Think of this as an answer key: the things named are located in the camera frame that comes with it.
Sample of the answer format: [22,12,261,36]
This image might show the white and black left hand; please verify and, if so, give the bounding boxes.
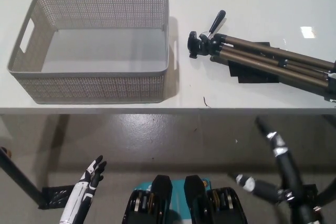
[59,155,108,224]

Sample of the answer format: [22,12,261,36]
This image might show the black and silver right hand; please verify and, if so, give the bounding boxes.
[235,116,324,224]

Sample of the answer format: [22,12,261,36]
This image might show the bronze and black camera tripod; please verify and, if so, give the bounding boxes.
[186,10,336,102]

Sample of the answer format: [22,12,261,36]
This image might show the black tape patch on desk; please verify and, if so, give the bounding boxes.
[227,40,280,84]

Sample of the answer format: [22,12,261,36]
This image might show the grey perforated plastic basket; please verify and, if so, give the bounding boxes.
[6,0,169,105]

